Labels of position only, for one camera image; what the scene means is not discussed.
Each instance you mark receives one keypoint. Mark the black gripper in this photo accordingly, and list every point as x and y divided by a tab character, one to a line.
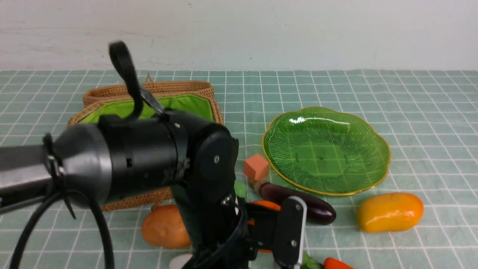
260	246

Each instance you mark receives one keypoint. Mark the orange persimmon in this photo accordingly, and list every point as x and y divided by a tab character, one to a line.
267	204

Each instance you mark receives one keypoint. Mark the purple eggplant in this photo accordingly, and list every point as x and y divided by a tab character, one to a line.
318	211

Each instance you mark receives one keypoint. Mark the orange carrot with leaves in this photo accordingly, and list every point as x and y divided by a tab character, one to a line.
329	263

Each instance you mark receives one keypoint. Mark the white radish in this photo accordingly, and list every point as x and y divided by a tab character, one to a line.
179	261

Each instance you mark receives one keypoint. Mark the brown potato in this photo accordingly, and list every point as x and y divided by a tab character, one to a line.
163	227

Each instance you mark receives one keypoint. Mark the yellow orange mango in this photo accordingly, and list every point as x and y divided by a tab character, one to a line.
393	212

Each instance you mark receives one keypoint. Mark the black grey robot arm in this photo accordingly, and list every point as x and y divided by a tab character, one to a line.
93	164

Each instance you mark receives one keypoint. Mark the green foam cube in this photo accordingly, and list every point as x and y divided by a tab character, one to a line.
240	189

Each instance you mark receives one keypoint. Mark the orange foam cube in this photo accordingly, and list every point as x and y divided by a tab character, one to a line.
256	167

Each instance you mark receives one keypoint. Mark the green glass leaf plate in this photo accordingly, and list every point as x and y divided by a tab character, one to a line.
326	152

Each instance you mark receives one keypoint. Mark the woven rattan basket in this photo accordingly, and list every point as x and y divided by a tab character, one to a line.
198	103

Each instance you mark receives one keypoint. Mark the woven rattan basket lid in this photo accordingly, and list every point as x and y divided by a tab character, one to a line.
163	87

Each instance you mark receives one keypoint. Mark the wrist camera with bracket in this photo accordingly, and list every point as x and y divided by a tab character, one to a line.
288	237

